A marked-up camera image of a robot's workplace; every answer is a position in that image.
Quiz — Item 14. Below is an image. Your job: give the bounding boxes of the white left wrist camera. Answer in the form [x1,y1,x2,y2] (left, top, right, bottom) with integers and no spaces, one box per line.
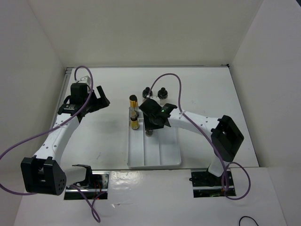
[77,76,91,86]

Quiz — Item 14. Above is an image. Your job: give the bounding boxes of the black top shaker brown spice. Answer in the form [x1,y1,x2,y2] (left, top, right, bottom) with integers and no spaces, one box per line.
[142,87,152,98]

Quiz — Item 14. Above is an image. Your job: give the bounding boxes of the black top shaker white spice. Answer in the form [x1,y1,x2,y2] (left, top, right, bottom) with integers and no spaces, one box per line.
[157,87,168,105]

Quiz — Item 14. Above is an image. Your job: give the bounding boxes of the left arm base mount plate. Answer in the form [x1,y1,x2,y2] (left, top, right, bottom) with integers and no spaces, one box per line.
[64,170,110,200]

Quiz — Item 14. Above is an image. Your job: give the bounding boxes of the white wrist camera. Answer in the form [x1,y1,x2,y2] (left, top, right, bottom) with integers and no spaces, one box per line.
[149,96,159,101]
[77,76,91,86]

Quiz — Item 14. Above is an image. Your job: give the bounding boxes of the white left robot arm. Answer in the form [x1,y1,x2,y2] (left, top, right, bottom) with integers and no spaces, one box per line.
[21,82,110,195]

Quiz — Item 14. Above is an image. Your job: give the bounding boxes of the white plastic organizer tray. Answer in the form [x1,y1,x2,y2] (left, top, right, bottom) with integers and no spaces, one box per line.
[127,110,182,170]

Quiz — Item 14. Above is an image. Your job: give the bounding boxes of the aluminium table edge rail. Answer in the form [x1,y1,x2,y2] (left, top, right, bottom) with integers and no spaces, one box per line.
[37,67,71,171]

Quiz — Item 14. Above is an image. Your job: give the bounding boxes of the gold capped glass grinder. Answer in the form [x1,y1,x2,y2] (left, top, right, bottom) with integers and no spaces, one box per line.
[129,95,139,117]

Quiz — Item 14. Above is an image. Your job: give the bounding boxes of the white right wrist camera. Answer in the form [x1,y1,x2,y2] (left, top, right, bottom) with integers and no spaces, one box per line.
[149,96,159,101]

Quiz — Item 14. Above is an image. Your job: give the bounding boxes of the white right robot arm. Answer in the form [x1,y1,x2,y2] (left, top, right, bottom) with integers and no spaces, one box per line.
[139,98,244,185]

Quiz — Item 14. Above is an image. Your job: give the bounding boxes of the yellow oil bottle tan cap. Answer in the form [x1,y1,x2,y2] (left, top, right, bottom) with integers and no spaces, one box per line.
[130,111,139,130]

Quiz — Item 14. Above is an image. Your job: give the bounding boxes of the black cable on floor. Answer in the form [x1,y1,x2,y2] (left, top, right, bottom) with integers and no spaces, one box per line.
[239,216,259,226]

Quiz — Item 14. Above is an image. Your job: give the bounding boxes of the black cap spice jar front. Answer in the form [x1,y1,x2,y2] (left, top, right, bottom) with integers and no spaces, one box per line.
[145,130,153,137]

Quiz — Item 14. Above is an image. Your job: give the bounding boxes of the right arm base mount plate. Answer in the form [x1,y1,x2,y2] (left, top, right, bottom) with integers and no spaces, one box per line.
[189,170,224,198]

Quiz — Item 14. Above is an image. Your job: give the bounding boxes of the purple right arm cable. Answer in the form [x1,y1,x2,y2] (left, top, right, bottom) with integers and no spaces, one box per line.
[149,73,251,201]

